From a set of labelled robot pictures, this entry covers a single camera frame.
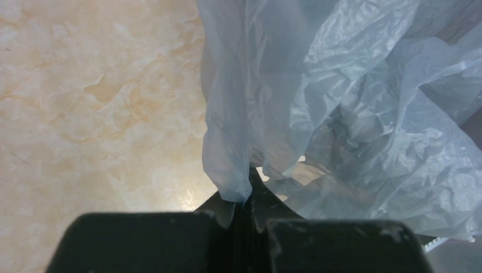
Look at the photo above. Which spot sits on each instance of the white toothed cable strip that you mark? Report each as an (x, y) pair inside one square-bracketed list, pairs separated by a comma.
[(433, 244)]

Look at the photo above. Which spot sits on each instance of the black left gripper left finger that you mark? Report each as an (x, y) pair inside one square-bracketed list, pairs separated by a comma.
[(198, 241)]

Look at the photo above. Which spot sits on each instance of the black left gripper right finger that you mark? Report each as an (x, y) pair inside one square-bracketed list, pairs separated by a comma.
[(277, 239)]

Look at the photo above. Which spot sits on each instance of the light blue plastic trash bag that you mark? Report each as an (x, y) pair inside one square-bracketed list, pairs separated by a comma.
[(353, 109)]

